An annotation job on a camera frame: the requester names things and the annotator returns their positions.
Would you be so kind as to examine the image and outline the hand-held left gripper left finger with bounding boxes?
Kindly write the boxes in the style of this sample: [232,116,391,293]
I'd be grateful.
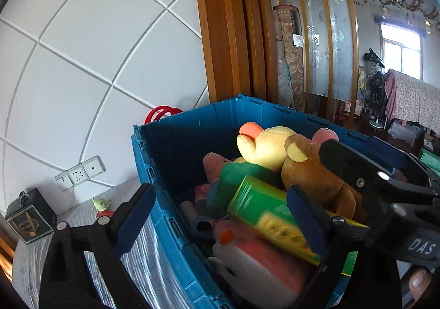
[38,183,157,309]

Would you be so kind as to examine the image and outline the person's right hand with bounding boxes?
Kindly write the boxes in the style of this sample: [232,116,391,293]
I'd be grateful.
[402,268,436,309]

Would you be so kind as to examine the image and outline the dark clothes pile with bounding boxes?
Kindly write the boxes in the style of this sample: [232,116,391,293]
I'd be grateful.
[362,48,388,118]

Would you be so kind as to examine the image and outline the green cloth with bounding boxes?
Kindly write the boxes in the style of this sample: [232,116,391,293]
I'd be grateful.
[419,149,440,173]

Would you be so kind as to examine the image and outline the frosted glass panels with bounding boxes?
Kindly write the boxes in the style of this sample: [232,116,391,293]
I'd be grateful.
[282,0,354,103]

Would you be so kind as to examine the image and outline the yellow duck plush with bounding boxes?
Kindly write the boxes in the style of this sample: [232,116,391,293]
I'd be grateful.
[236,122,298,172]

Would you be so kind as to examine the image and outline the pink cloth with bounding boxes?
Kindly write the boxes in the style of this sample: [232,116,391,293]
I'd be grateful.
[384,68,398,120]

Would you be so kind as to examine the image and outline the white pink plush orange beak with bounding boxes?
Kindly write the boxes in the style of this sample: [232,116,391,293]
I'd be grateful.
[208,220,315,308]

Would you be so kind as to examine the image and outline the blue plastic storage bin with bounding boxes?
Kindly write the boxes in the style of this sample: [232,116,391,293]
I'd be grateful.
[131,94,409,309]

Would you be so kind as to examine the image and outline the green yellow cylindrical can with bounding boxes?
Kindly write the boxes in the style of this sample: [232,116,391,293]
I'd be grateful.
[227,174,370,266]

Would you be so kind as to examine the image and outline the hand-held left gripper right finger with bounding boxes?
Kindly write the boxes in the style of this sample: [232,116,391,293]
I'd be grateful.
[286,186,403,309]

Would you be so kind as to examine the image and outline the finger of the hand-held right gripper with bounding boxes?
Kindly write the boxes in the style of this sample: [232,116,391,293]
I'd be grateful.
[366,137,440,189]
[318,139,440,224]

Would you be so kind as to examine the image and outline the wooden partition frame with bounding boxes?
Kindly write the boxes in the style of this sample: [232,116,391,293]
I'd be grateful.
[192,0,360,124]

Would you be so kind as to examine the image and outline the black gift box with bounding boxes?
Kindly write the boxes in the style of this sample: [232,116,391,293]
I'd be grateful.
[5,188,57,245]

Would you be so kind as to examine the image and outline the pink pig plush green outfit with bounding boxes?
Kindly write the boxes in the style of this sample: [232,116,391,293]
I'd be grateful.
[202,153,286,217]

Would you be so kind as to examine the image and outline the white wall socket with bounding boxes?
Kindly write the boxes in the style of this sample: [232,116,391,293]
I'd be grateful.
[54,155,106,191]

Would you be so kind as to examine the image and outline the pink pig plush red dress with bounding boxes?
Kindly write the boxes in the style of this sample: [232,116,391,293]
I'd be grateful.
[311,128,340,145]

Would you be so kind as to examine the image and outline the brown bear plush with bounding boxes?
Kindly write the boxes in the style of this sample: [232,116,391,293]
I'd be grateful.
[281,134,370,224]

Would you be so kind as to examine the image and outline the small green toy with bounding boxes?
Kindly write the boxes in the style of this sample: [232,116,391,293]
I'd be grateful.
[92,197,112,211]

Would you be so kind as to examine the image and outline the grey plush toy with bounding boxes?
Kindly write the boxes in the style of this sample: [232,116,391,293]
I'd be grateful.
[181,201,217,239]

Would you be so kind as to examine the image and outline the window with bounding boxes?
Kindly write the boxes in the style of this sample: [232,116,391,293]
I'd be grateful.
[380,22,426,82]

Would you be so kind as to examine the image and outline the rolled patterned carpet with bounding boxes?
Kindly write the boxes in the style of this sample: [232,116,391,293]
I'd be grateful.
[273,4,307,112]

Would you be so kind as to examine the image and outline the floral cloth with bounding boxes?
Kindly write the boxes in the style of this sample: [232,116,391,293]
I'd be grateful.
[394,70,440,131]

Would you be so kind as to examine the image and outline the red ring handles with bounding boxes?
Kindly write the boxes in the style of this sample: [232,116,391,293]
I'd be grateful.
[144,106,183,125]

